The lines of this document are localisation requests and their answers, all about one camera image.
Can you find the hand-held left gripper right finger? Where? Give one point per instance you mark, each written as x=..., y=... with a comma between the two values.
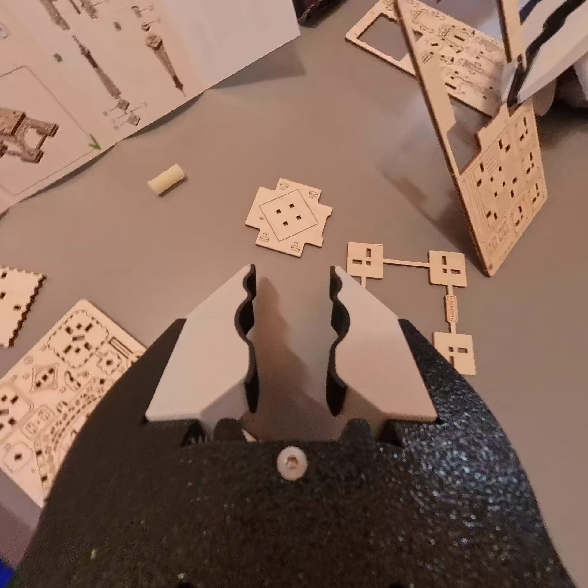
x=386, y=367

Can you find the white tower instruction sheet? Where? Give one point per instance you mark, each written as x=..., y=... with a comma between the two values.
x=229, y=36

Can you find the wooden four-square frame piece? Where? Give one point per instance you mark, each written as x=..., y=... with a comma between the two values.
x=376, y=271

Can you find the wooden puzzle sheet arch parts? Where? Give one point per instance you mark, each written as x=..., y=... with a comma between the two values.
x=92, y=349

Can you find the grey desk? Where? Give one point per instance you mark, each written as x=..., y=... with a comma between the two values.
x=206, y=138

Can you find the wooden puzzle sheet rectangular hole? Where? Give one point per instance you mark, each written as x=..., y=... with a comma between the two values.
x=464, y=50

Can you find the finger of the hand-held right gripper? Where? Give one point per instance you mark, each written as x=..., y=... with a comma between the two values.
x=537, y=13
x=556, y=59

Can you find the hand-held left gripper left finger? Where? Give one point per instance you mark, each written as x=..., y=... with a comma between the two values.
x=202, y=363

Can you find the wooden puzzle sheet square cutout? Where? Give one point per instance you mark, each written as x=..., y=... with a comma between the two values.
x=505, y=193

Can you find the cream wax stick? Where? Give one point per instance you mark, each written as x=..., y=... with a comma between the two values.
x=166, y=180

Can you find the small serrated square wooden piece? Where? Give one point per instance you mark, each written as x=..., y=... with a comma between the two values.
x=27, y=289

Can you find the cross-shaped wooden piece diamond print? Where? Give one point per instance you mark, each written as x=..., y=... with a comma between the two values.
x=264, y=220

